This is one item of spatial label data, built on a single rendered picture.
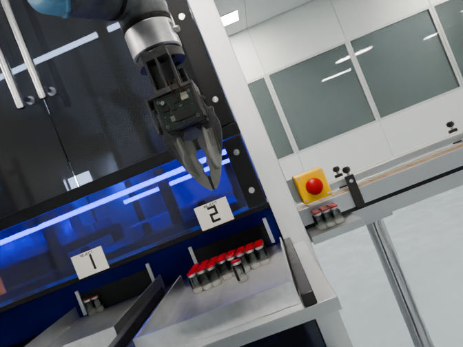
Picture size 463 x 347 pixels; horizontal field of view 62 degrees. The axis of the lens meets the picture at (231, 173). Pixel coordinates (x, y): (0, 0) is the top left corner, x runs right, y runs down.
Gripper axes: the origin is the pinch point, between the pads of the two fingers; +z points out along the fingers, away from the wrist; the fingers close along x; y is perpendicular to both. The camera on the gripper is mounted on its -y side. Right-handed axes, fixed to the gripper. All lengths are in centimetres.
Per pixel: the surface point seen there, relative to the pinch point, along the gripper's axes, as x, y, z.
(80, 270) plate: -44, -36, 8
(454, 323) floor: 68, -138, 109
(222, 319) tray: -6.0, 1.8, 19.8
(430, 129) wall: 248, -496, 42
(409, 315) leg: 31, -51, 55
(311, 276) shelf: 8.9, -7.9, 21.5
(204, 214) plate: -9.3, -35.6, 6.6
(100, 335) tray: -30.9, -9.7, 18.7
